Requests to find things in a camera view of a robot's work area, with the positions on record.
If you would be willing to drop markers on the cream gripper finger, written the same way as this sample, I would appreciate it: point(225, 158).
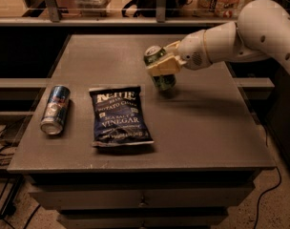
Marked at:
point(169, 65)
point(172, 48)

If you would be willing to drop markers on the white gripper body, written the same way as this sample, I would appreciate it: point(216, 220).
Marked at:
point(193, 51)

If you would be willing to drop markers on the green soda can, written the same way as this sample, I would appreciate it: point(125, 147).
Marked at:
point(156, 60)

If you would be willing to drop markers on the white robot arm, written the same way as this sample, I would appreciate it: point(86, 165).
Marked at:
point(262, 30)

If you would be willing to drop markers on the blue energy drink can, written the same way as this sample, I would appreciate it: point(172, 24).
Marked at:
point(55, 113)

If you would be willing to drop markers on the black bag on shelf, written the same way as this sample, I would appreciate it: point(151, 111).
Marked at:
point(148, 8)

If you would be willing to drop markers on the blue Kettle chips bag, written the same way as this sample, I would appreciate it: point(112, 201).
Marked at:
point(118, 117)

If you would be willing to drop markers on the grey drawer cabinet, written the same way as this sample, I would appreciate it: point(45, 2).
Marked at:
point(130, 157)

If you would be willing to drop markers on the upper drawer knob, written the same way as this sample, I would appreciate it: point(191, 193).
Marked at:
point(143, 203)

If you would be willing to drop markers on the grey metal shelf rail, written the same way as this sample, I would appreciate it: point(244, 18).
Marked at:
point(40, 12)

